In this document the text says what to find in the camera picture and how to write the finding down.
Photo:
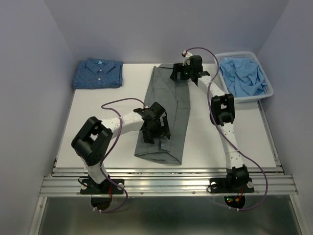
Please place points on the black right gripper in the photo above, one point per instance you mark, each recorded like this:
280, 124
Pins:
178, 67

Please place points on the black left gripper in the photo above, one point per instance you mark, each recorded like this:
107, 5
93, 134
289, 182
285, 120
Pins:
147, 136

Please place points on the grey long sleeve shirt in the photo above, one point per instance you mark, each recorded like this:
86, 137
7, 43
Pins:
174, 96

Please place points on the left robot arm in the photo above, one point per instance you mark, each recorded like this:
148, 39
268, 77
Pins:
93, 139

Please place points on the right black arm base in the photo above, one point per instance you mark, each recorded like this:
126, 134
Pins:
223, 185

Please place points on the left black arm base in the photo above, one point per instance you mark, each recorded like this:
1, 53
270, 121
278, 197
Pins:
89, 187

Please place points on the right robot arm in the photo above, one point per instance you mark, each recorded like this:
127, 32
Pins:
222, 115

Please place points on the white plastic laundry basket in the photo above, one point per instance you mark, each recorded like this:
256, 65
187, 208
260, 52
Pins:
245, 54

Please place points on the light blue crumpled shirt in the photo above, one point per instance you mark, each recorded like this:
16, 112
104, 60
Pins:
242, 76

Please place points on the folded blue checked shirt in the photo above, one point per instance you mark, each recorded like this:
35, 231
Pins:
93, 74

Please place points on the aluminium mounting rail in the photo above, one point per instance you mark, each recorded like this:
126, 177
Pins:
63, 182

